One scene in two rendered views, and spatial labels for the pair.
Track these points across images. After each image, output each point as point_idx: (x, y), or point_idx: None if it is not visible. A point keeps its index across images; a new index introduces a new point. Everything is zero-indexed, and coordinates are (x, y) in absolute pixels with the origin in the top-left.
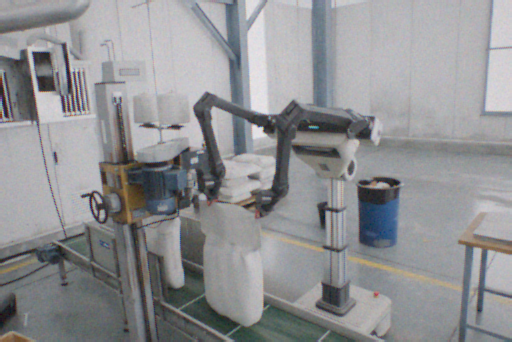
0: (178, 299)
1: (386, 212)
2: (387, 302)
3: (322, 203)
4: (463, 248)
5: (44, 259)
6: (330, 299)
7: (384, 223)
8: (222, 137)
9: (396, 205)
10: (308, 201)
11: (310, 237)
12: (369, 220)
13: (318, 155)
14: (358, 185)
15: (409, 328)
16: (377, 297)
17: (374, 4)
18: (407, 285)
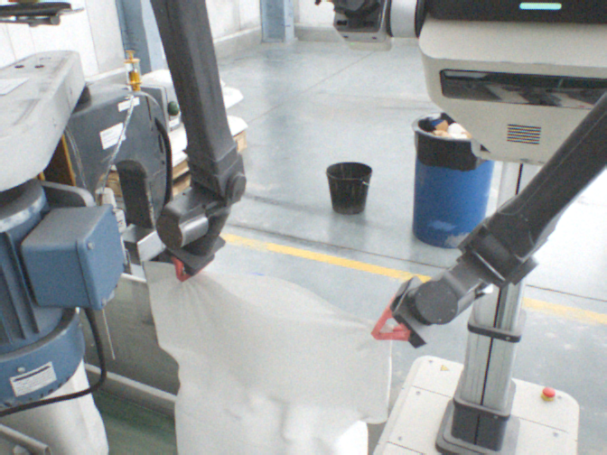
0: None
1: (475, 184)
2: (574, 409)
3: (333, 166)
4: (596, 236)
5: None
6: (476, 435)
7: (470, 204)
8: (99, 35)
9: (491, 169)
10: (292, 158)
11: (322, 237)
12: (442, 200)
13: (531, 102)
14: (424, 134)
15: (594, 439)
16: (552, 400)
17: None
18: (542, 330)
